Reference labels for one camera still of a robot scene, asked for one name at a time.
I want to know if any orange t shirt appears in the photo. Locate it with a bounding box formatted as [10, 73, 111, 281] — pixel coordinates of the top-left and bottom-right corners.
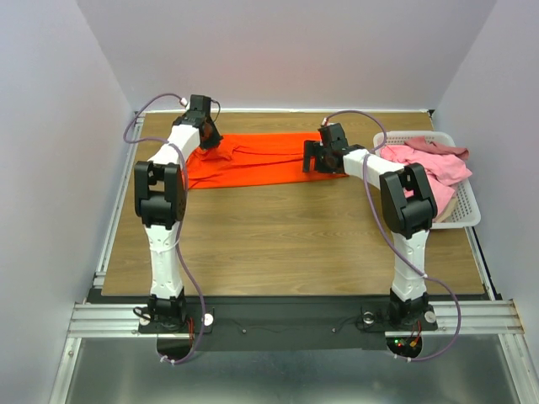
[187, 132, 342, 189]

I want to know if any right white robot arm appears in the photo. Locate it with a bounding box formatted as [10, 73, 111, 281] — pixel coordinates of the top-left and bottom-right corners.
[302, 124, 437, 328]

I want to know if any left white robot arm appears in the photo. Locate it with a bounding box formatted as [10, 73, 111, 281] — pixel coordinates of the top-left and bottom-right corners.
[134, 94, 222, 332]

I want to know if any dusty rose t shirt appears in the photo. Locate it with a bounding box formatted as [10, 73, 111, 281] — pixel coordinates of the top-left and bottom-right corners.
[404, 136, 470, 161]

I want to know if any light pink t shirt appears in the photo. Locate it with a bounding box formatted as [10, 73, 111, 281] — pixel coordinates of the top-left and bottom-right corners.
[380, 144, 472, 214]

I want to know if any beige garment in basket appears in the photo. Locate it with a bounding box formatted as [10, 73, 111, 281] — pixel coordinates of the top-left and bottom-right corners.
[435, 196, 458, 223]

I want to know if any white plastic laundry basket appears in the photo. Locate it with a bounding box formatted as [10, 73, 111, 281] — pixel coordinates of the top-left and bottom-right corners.
[373, 130, 481, 230]

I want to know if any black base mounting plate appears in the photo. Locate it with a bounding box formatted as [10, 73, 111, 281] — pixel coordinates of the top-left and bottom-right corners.
[134, 295, 438, 353]

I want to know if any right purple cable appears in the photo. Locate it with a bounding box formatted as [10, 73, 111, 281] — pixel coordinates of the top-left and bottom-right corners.
[322, 109, 462, 363]

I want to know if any aluminium frame rail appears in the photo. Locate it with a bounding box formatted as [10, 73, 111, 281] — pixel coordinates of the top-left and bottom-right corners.
[49, 109, 147, 404]

